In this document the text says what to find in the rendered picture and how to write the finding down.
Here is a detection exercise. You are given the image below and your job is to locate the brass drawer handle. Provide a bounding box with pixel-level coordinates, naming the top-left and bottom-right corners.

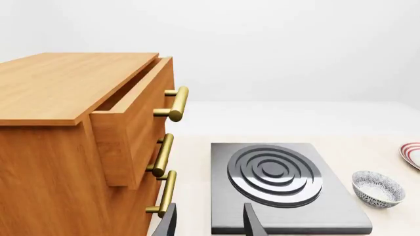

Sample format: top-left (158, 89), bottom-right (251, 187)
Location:
top-left (145, 169), bottom-right (178, 218)
top-left (153, 85), bottom-right (190, 123)
top-left (146, 132), bottom-right (175, 178)

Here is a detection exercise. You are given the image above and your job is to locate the patterned black white bowl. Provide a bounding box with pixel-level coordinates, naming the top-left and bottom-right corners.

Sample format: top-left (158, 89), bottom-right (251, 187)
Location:
top-left (352, 170), bottom-right (406, 210)

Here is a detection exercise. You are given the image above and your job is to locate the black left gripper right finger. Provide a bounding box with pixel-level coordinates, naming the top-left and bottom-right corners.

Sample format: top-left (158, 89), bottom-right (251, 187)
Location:
top-left (243, 203), bottom-right (269, 236)

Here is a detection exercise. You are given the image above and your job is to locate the plate with red rings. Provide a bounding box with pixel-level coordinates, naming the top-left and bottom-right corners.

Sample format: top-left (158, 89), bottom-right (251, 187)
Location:
top-left (398, 142), bottom-right (420, 171)

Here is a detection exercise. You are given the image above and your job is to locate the wooden drawer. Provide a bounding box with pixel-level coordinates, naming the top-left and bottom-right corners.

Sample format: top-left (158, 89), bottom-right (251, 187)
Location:
top-left (89, 56), bottom-right (175, 191)

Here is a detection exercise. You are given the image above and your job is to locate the wooden cabinet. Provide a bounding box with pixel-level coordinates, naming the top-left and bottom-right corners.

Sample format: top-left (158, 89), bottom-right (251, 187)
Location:
top-left (0, 51), bottom-right (175, 236)

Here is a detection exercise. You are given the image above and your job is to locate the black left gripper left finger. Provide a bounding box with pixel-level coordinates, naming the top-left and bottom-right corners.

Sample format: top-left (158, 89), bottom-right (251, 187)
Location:
top-left (151, 203), bottom-right (178, 236)

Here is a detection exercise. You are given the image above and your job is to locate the flat black stove plate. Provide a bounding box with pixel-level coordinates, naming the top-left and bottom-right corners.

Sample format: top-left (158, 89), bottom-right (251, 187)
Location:
top-left (211, 142), bottom-right (373, 235)

